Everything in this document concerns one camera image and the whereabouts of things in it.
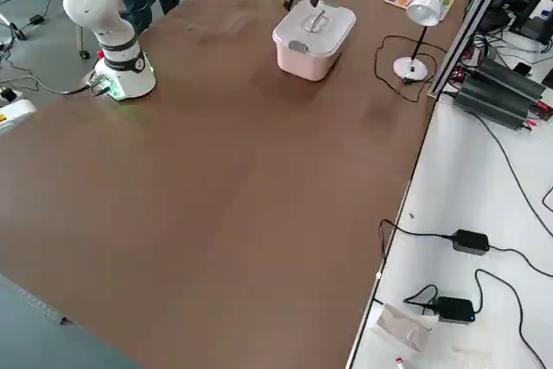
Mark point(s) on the pink plastic bin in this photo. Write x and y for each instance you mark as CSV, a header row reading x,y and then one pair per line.
x,y
302,67

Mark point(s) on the silver foil packet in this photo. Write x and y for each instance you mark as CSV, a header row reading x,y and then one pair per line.
x,y
402,326

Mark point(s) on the black power adapter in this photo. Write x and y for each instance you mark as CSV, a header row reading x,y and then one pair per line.
x,y
471,241

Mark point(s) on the aluminium frame post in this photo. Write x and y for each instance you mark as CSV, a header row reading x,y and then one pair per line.
x,y
458,49

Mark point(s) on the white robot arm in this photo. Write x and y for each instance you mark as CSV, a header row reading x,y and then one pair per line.
x,y
108,10

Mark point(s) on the white bin lid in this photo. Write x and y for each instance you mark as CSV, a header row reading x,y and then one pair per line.
x,y
319,29

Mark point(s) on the black finned power supply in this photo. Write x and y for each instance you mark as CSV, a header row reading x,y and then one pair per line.
x,y
492,107
510,79

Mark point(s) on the black adapter with blue light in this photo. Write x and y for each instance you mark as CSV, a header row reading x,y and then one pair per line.
x,y
453,308

